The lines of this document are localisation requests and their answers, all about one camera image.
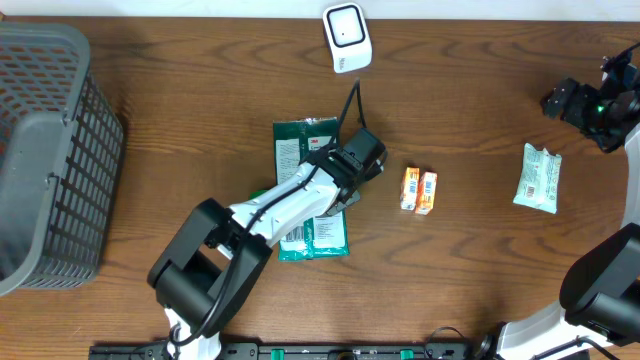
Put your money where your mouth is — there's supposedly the green 3M adhesive package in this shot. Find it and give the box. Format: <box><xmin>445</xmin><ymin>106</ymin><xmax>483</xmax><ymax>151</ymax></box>
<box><xmin>273</xmin><ymin>118</ymin><xmax>350</xmax><ymax>262</ymax></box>

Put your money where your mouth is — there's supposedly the orange tissue pack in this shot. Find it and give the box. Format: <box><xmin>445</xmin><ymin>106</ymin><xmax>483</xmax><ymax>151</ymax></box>
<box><xmin>414</xmin><ymin>172</ymin><xmax>438</xmax><ymax>215</ymax></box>
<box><xmin>400</xmin><ymin>167</ymin><xmax>420</xmax><ymax>211</ymax></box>

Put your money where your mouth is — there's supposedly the mint green wipes pack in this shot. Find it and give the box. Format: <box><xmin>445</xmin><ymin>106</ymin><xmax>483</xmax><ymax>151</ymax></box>
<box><xmin>513</xmin><ymin>143</ymin><xmax>562</xmax><ymax>214</ymax></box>

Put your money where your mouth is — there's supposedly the green-lidded small jar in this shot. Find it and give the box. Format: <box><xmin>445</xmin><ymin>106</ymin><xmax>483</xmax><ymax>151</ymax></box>
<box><xmin>249</xmin><ymin>190</ymin><xmax>268</xmax><ymax>200</ymax></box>

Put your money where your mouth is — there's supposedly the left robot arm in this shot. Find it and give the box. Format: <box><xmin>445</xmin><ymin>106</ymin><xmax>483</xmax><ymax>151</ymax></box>
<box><xmin>147</xmin><ymin>145</ymin><xmax>383</xmax><ymax>359</ymax></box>

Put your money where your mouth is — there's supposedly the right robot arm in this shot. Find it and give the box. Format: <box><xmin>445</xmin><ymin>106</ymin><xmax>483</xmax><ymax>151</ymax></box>
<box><xmin>468</xmin><ymin>74</ymin><xmax>639</xmax><ymax>359</ymax></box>

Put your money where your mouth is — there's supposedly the white barcode scanner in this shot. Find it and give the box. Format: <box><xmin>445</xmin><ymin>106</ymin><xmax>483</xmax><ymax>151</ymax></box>
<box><xmin>322</xmin><ymin>2</ymin><xmax>373</xmax><ymax>74</ymax></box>

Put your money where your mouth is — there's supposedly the grey plastic mesh basket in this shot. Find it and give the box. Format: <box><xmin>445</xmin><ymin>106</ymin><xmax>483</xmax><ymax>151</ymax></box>
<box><xmin>1</xmin><ymin>22</ymin><xmax>125</xmax><ymax>295</ymax></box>

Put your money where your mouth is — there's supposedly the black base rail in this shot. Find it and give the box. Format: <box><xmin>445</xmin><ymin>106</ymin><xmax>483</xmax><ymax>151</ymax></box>
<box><xmin>88</xmin><ymin>341</ymin><xmax>591</xmax><ymax>360</ymax></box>

